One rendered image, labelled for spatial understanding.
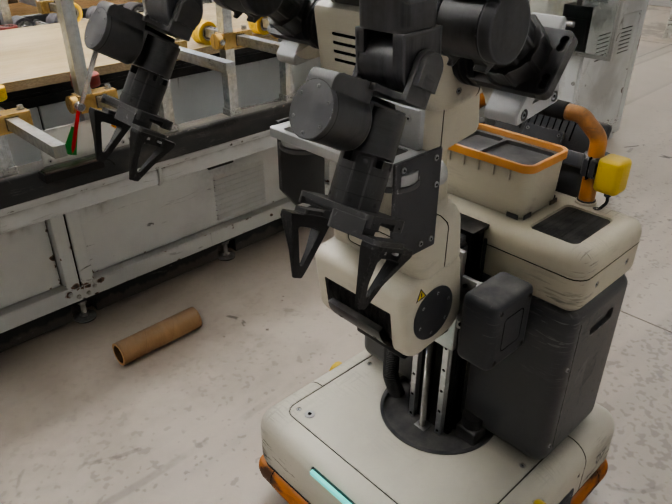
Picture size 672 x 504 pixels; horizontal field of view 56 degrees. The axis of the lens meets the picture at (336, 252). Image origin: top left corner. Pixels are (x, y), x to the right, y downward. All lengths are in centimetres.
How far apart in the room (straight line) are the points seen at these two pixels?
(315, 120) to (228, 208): 207
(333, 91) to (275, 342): 170
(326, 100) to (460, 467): 103
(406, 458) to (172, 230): 143
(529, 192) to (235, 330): 134
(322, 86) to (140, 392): 163
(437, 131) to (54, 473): 141
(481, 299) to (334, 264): 26
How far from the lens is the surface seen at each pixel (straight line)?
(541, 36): 82
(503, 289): 115
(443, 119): 100
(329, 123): 58
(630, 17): 409
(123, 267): 244
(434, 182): 94
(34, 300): 236
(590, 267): 119
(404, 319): 106
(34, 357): 238
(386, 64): 65
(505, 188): 126
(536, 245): 121
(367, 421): 154
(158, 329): 223
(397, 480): 142
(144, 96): 97
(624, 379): 227
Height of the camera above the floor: 136
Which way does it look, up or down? 30 degrees down
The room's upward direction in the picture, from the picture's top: straight up
